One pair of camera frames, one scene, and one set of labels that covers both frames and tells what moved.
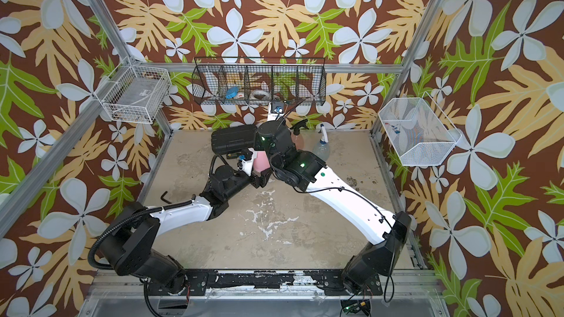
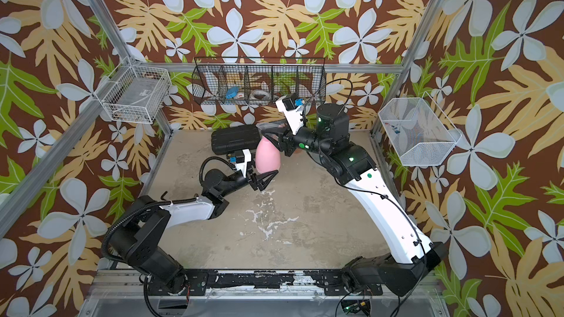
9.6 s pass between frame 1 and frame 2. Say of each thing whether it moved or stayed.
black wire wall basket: stayed
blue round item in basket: stayed
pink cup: stayed
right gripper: moved
